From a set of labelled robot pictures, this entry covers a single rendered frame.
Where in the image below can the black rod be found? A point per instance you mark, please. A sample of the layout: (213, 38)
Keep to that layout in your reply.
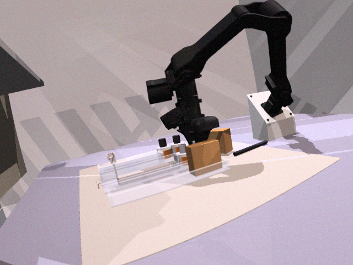
(250, 148)

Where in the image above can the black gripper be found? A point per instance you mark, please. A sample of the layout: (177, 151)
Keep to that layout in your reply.
(199, 126)

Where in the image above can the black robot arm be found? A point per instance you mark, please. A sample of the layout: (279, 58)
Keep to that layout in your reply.
(187, 64)

